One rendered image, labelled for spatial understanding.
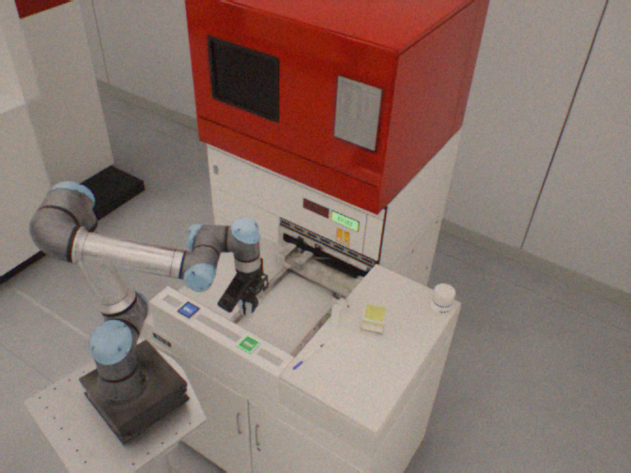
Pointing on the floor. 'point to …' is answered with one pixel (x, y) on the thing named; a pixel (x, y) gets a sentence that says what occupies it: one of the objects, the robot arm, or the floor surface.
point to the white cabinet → (287, 424)
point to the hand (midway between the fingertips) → (245, 315)
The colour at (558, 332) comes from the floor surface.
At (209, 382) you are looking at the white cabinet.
